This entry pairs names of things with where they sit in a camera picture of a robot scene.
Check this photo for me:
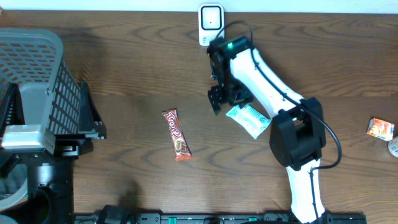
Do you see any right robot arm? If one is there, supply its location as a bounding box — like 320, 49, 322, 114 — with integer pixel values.
206, 35, 326, 223

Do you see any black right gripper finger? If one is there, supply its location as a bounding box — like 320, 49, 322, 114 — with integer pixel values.
231, 91, 254, 106
208, 86, 224, 116

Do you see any red Top chocolate bar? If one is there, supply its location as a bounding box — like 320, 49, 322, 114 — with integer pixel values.
162, 109, 192, 162

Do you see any grey plastic basket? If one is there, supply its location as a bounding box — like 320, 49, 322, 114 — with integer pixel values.
0, 27, 82, 211

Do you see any mint green wipes pack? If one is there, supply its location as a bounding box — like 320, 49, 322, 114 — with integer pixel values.
226, 105, 271, 139

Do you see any green lid jar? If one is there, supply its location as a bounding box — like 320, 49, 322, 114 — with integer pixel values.
387, 136, 398, 157

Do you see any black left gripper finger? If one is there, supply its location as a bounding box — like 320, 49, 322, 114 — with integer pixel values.
78, 82, 106, 134
1, 83, 25, 137

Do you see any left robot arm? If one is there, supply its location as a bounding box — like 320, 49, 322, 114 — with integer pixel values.
1, 82, 106, 223

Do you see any white barcode scanner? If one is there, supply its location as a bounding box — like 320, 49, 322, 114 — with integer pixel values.
198, 3, 224, 47

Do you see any orange snack packet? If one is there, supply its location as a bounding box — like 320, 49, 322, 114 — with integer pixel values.
366, 118, 394, 141

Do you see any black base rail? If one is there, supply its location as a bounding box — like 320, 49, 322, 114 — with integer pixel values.
74, 204, 368, 224

